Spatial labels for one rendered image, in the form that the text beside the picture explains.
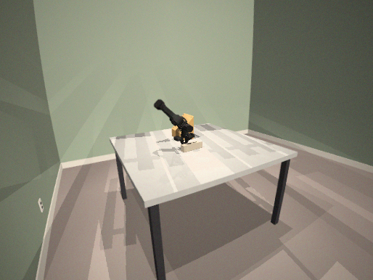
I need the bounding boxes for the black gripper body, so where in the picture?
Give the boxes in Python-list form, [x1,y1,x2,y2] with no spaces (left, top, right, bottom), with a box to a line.
[173,129,187,141]

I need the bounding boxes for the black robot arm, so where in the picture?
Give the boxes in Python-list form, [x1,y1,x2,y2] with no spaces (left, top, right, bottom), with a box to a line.
[153,99,194,141]

